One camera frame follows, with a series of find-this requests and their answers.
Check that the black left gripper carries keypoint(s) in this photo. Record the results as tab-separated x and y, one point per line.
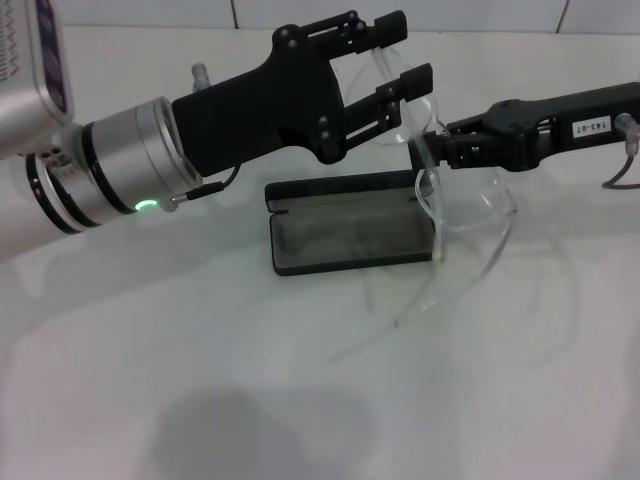
270	110

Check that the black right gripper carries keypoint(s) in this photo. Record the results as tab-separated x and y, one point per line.
550	125

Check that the clear white glasses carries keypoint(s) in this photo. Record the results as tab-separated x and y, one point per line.
436	215

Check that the black glasses case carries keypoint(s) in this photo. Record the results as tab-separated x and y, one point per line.
340	235

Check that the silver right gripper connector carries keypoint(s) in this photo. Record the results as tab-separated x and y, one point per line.
631	132

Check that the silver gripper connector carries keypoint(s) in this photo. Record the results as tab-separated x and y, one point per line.
200	77
631	132

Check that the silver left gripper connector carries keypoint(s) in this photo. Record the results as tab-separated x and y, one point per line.
200	77

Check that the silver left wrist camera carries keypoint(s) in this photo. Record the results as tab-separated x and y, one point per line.
25	75

